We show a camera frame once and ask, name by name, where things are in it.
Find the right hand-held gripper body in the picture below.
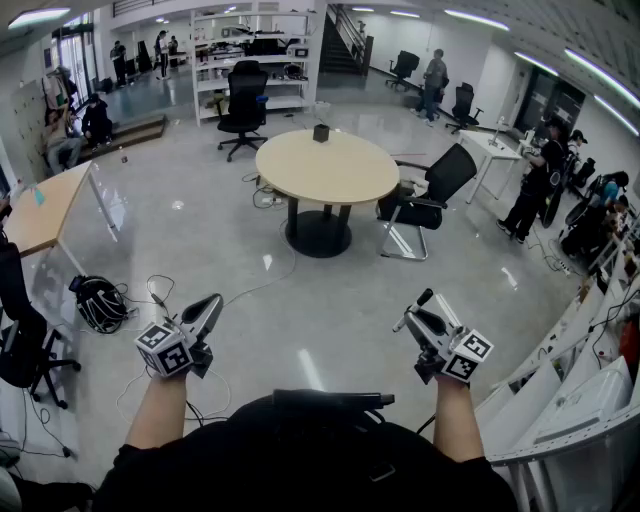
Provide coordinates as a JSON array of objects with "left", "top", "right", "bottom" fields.
[{"left": 413, "top": 328, "right": 495, "bottom": 385}]

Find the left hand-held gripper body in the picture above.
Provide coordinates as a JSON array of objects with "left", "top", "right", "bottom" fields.
[{"left": 134, "top": 318, "right": 216, "bottom": 380}]

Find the person's left forearm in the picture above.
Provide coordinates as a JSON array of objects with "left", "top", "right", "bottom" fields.
[{"left": 123, "top": 372, "right": 189, "bottom": 451}]

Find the person's right forearm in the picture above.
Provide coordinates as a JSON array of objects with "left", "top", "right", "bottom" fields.
[{"left": 432, "top": 374, "right": 486, "bottom": 464}]

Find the black chest-mounted monitor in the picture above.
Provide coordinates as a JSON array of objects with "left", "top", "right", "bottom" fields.
[{"left": 272, "top": 388, "right": 396, "bottom": 416}]

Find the white storage rack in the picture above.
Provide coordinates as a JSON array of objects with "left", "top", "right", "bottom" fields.
[{"left": 474, "top": 239, "right": 640, "bottom": 512}]

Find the white cloth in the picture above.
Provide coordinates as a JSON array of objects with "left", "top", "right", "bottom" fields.
[{"left": 399, "top": 174, "right": 431, "bottom": 195}]

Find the black swivel chair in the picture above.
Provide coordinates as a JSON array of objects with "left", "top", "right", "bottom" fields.
[{"left": 0, "top": 242, "right": 83, "bottom": 411}]

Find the black mesh visitor chair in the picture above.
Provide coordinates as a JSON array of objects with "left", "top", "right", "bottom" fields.
[{"left": 375, "top": 143, "right": 479, "bottom": 262}]

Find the person's black shirt torso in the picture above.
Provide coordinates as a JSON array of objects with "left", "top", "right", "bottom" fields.
[{"left": 92, "top": 399, "right": 519, "bottom": 512}]

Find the rectangular wooden desk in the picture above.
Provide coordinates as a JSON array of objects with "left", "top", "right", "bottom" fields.
[{"left": 2, "top": 159, "right": 121, "bottom": 276}]

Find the round beige table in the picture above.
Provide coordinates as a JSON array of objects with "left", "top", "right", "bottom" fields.
[{"left": 254, "top": 128, "right": 401, "bottom": 260}]

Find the small white table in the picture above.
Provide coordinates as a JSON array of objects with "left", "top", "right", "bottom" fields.
[{"left": 457, "top": 128, "right": 524, "bottom": 205}]

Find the wooden step platform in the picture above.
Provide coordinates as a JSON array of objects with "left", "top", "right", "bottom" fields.
[{"left": 74, "top": 113, "right": 169, "bottom": 161}]

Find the black high-back office chair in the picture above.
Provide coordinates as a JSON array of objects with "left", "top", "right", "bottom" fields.
[{"left": 216, "top": 59, "right": 270, "bottom": 164}]

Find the white open shelf unit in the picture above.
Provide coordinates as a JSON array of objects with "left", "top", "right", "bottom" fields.
[{"left": 189, "top": 7, "right": 321, "bottom": 129}]

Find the ceiling light strip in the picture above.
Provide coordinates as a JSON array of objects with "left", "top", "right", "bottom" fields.
[
  {"left": 7, "top": 7, "right": 71, "bottom": 30},
  {"left": 514, "top": 49, "right": 560, "bottom": 77},
  {"left": 444, "top": 8, "right": 511, "bottom": 32}
]

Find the dark staircase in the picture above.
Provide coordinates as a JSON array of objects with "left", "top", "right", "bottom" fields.
[{"left": 319, "top": 3, "right": 375, "bottom": 77}]

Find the black helmet with cables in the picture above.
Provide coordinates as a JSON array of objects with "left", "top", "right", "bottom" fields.
[{"left": 68, "top": 274, "right": 130, "bottom": 335}]

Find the white floor cable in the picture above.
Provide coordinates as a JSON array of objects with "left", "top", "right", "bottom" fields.
[{"left": 222, "top": 219, "right": 298, "bottom": 309}]

